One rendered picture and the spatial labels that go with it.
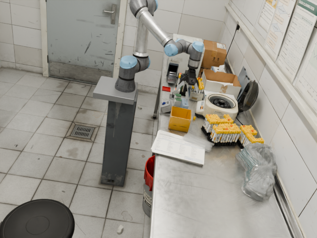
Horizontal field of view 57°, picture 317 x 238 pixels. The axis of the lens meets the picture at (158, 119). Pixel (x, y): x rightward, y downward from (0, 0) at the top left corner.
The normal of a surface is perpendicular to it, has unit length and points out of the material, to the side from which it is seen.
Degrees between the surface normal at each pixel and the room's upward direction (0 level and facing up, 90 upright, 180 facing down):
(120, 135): 90
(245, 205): 0
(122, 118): 90
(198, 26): 90
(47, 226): 2
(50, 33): 90
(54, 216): 3
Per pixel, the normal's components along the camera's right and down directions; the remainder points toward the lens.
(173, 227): 0.17, -0.83
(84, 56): -0.04, 0.54
